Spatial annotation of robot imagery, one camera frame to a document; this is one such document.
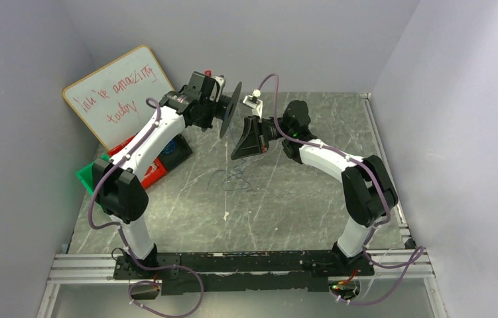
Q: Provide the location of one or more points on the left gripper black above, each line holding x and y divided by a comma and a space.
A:
215, 110

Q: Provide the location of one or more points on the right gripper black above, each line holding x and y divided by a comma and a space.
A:
260, 136

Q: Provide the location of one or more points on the black spool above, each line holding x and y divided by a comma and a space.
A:
225, 108

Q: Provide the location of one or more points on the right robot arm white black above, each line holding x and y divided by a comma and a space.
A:
368, 190

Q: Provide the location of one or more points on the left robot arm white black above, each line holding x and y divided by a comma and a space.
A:
118, 189

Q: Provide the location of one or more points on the black bin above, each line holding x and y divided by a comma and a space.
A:
175, 153

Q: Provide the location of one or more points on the red bin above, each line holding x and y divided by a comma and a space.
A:
154, 172

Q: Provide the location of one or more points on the whiteboard with red writing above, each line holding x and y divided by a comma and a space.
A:
111, 100

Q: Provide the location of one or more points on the green bin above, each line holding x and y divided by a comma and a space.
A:
85, 176

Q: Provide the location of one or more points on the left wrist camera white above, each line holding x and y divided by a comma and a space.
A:
219, 84

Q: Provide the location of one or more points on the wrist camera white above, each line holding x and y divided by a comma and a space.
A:
219, 84
254, 103

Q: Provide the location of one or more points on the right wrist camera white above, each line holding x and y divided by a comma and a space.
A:
254, 103

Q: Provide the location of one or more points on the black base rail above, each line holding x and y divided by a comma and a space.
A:
188, 272

